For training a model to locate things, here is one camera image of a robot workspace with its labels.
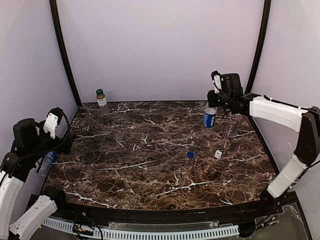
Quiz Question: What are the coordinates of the small blue label water bottle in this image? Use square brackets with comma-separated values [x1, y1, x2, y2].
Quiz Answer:
[38, 151, 58, 179]

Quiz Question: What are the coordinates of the clear bottle without label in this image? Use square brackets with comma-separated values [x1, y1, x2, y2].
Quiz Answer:
[223, 113, 243, 140]

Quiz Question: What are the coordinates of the white bottle cap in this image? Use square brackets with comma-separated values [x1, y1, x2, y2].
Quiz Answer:
[214, 149, 223, 159]

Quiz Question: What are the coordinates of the Starbucks bottle green cap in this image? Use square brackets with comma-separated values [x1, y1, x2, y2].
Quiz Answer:
[96, 88, 109, 116]

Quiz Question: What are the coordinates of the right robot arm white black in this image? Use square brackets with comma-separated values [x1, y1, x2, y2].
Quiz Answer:
[202, 71, 320, 200]

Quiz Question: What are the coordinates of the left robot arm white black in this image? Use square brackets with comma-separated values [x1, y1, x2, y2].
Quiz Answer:
[0, 113, 70, 240]

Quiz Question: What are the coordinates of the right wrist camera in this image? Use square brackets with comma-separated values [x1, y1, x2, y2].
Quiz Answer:
[211, 70, 222, 94]

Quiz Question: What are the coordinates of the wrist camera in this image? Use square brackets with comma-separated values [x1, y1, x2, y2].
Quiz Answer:
[211, 70, 222, 94]
[43, 107, 64, 139]

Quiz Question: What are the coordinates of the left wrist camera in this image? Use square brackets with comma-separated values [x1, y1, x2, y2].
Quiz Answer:
[43, 107, 64, 139]

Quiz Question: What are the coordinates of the black front rail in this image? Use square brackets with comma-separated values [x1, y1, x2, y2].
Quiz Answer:
[51, 201, 277, 226]

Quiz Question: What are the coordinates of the white slotted cable duct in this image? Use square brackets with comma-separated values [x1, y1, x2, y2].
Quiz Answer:
[42, 217, 240, 240]

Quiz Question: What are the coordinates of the right black frame post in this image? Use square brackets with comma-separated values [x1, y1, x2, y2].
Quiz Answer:
[244, 0, 272, 94]

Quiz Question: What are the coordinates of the black frame post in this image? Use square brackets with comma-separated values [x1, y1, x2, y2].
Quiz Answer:
[49, 0, 82, 108]
[244, 0, 272, 94]

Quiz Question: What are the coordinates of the left black frame post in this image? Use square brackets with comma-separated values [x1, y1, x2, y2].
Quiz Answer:
[49, 0, 82, 108]

